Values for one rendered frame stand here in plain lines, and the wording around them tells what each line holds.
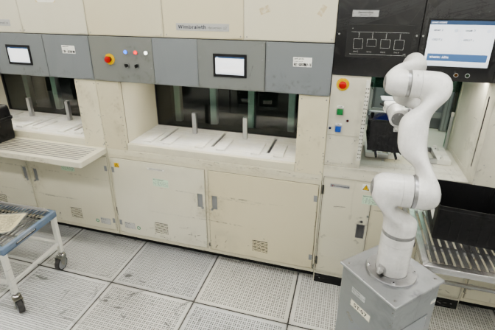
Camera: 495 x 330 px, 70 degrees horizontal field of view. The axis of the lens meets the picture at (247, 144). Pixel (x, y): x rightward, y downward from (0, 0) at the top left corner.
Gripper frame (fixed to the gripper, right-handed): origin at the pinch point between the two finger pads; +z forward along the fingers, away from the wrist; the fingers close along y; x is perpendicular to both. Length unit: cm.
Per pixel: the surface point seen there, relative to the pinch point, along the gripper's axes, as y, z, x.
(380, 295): -5, -93, -49
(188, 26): -114, -10, 38
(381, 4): -13, -10, 50
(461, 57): 26.1, -10.0, 26.5
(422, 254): 14, -65, -49
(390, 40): -6.9, -10.0, 33.6
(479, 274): 34, -71, -49
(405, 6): -2.3, -9.9, 48.8
